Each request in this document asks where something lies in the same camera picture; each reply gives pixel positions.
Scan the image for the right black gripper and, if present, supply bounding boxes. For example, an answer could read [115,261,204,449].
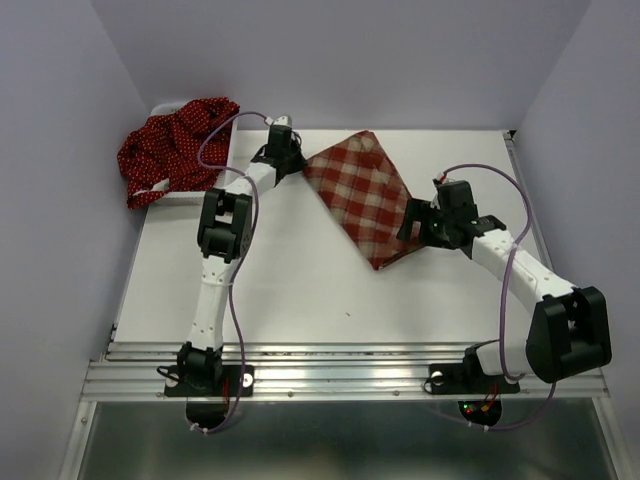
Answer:
[395,197,453,249]

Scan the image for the red plaid skirt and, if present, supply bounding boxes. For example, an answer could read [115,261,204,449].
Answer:
[304,130,421,271]

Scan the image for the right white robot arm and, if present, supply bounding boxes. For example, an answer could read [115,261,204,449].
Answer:
[397,181,612,395]

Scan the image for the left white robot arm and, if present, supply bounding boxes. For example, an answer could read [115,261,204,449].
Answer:
[166,115,306,397]

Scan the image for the white plastic basket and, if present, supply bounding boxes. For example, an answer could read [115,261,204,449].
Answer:
[150,101,237,207]

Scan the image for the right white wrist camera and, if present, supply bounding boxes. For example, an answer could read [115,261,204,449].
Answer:
[432,176,449,209]

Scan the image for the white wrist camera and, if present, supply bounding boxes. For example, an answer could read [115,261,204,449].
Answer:
[432,176,449,209]
[265,115,293,128]

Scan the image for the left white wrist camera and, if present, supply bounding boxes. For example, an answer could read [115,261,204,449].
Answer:
[265,115,293,128]

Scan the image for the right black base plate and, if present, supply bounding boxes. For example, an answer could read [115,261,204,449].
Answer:
[422,363,521,396]

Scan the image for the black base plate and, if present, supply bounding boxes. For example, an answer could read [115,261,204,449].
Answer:
[422,363,521,396]
[156,364,254,398]

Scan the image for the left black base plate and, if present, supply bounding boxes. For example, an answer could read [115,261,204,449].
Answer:
[156,364,254,398]

